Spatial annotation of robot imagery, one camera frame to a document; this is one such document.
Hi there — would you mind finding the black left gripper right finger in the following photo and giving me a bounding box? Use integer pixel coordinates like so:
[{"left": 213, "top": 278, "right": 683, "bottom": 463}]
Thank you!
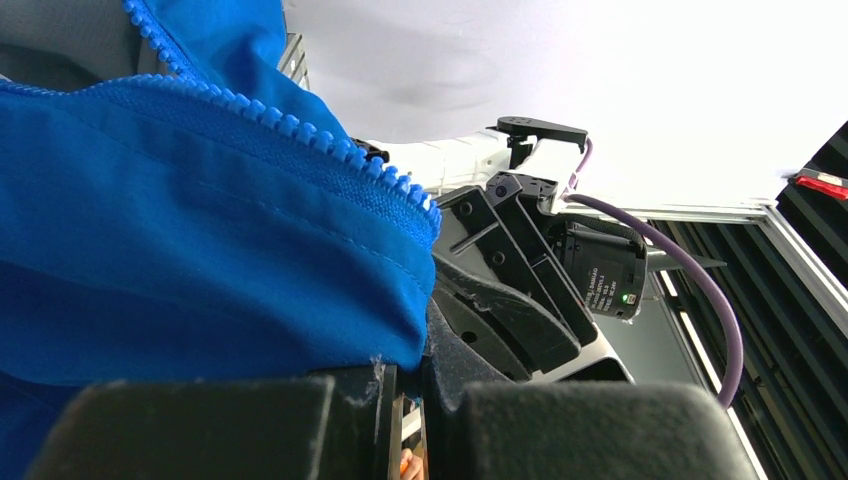
[{"left": 421, "top": 304, "right": 756, "bottom": 479}]

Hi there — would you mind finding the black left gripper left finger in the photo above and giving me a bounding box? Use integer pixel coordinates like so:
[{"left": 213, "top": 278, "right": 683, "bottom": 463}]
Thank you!
[{"left": 27, "top": 364, "right": 398, "bottom": 479}]

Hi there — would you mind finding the blue red white jacket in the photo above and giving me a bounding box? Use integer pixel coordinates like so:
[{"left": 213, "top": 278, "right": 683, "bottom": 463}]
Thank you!
[{"left": 1, "top": 1, "right": 441, "bottom": 479}]

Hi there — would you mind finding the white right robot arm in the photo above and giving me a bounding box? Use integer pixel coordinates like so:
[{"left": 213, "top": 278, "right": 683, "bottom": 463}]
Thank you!
[{"left": 367, "top": 117, "right": 649, "bottom": 382}]

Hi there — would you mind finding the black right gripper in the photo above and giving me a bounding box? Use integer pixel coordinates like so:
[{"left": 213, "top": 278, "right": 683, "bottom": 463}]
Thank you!
[{"left": 433, "top": 172, "right": 648, "bottom": 381}]

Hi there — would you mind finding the person hand in background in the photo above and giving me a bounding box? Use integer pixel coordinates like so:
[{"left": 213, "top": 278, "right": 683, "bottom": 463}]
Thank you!
[{"left": 400, "top": 449, "right": 425, "bottom": 480}]

